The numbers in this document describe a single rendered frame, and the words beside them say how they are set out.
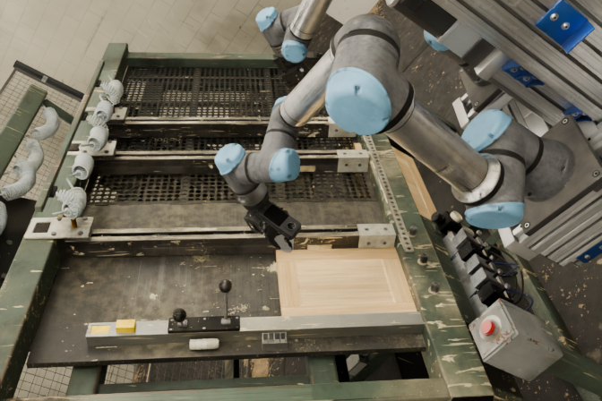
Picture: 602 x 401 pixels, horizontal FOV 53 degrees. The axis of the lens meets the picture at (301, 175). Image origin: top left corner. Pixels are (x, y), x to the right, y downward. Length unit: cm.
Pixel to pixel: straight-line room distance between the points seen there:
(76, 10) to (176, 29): 117
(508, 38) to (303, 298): 96
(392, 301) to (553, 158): 72
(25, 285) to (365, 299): 99
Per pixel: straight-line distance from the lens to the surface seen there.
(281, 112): 139
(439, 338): 179
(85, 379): 180
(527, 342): 159
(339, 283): 193
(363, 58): 104
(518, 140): 137
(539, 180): 144
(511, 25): 141
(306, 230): 203
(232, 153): 140
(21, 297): 187
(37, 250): 201
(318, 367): 177
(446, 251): 212
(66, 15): 787
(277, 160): 134
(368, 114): 103
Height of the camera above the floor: 205
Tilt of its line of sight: 23 degrees down
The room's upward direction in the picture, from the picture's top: 62 degrees counter-clockwise
